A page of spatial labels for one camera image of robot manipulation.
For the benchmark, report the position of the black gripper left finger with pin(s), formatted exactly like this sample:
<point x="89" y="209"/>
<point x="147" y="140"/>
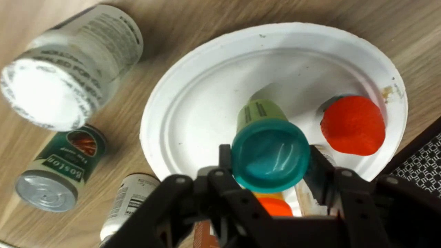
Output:
<point x="227" y="161"/>

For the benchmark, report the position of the white supplement bottle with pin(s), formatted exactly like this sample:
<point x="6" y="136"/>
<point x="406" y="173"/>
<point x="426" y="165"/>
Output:
<point x="133" y="192"/>

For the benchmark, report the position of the white paper plate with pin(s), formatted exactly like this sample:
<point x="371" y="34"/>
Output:
<point x="195" y="107"/>

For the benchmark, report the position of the orange lid small cup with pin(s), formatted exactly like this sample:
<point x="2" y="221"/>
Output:
<point x="275" y="205"/>

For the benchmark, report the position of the teal lid green cup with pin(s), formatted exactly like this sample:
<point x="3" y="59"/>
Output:
<point x="269" y="152"/>

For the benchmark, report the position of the blue label white bottle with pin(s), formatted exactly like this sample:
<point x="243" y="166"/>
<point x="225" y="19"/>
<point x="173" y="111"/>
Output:
<point x="74" y="70"/>

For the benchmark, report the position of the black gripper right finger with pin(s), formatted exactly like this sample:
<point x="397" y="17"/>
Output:
<point x="320" y="173"/>

